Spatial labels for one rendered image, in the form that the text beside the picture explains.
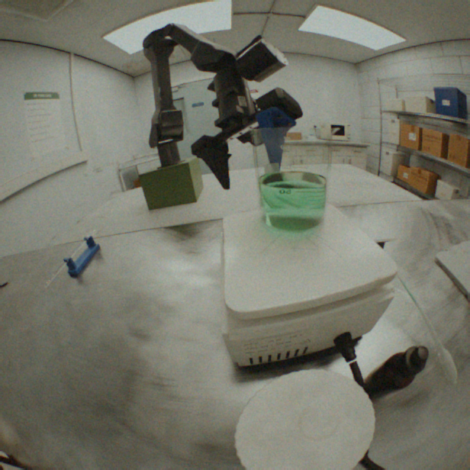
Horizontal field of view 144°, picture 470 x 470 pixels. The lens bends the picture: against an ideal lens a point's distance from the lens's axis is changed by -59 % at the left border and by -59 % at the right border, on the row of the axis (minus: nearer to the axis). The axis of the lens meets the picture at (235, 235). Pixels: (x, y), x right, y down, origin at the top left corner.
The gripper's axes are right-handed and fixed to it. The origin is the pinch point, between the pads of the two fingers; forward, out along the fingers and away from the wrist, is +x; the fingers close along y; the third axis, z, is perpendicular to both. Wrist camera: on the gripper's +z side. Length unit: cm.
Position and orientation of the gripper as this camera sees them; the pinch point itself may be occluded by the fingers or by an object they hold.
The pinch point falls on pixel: (245, 159)
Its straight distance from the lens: 27.5
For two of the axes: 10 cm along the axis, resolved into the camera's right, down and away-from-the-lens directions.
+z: 7.0, -1.1, 7.0
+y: -7.0, 0.9, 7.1
